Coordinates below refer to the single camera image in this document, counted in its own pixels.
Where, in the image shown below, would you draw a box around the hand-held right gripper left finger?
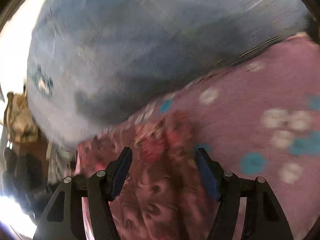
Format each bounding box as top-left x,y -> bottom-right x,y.
32,147 -> 133,240

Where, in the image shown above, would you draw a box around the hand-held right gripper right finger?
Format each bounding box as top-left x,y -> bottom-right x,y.
195,147 -> 294,240

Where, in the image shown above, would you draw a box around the maroon floral pants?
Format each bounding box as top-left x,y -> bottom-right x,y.
75,110 -> 222,240

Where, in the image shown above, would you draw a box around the dark cloth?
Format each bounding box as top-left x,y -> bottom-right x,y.
2,147 -> 52,222

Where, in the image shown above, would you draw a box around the pink flower print bedsheet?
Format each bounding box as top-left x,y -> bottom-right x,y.
77,32 -> 320,240

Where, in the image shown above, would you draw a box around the beige patterned bag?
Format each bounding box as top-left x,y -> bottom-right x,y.
5,91 -> 39,144

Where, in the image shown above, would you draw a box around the blue plaid quilt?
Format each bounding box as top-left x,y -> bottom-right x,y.
26,0 -> 318,150

